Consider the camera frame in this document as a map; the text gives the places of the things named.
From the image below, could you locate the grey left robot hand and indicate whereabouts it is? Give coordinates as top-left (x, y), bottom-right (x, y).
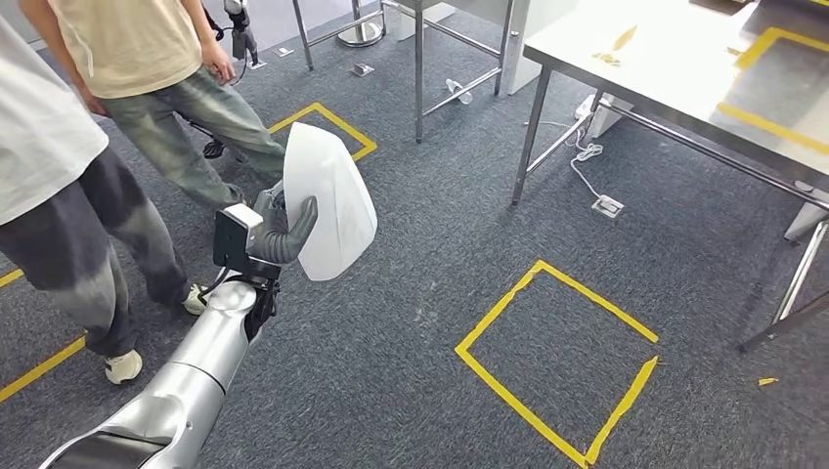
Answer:
top-left (248, 183), bottom-right (320, 239)

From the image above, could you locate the white curved plastic part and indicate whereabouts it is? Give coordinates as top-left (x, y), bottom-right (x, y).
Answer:
top-left (283, 121), bottom-right (379, 282)

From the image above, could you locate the steel workbench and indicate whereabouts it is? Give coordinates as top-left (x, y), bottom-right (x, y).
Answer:
top-left (509, 0), bottom-right (829, 354)

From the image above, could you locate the yellow floor tape square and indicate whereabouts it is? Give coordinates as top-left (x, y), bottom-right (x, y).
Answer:
top-left (267, 102), bottom-right (379, 163)
top-left (454, 260), bottom-right (661, 469)

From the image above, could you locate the chrome stool base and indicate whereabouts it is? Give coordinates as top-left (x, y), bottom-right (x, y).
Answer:
top-left (336, 0), bottom-right (384, 49)

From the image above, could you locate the steel table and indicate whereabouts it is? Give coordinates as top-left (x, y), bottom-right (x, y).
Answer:
top-left (291, 0), bottom-right (519, 145)

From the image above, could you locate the person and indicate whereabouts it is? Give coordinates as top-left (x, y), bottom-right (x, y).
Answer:
top-left (19, 0), bottom-right (286, 212)
top-left (0, 13), bottom-right (212, 386)

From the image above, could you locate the yellow floor tape line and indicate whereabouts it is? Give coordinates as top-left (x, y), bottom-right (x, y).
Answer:
top-left (0, 268), bottom-right (89, 405)

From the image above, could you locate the white desk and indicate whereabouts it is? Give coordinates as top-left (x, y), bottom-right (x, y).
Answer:
top-left (504, 0), bottom-right (581, 97)

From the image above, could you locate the white power strip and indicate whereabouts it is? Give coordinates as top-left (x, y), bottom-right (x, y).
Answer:
top-left (575, 92), bottom-right (633, 139)

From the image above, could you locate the white floor cable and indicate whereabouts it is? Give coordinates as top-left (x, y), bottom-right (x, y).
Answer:
top-left (523, 119), bottom-right (607, 198)

